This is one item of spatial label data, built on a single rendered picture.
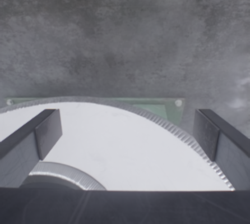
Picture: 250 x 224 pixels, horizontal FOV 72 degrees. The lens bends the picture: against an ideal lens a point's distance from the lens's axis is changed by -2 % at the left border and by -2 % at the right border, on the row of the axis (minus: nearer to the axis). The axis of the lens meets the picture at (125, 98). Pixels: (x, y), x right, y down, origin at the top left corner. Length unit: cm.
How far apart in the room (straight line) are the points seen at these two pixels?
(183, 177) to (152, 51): 53
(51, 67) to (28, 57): 11
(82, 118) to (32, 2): 50
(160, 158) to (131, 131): 13
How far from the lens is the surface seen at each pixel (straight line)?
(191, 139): 60
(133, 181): 51
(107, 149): 56
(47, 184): 64
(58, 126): 16
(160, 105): 97
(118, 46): 81
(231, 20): 85
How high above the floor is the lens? 73
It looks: 49 degrees down
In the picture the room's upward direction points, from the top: 175 degrees counter-clockwise
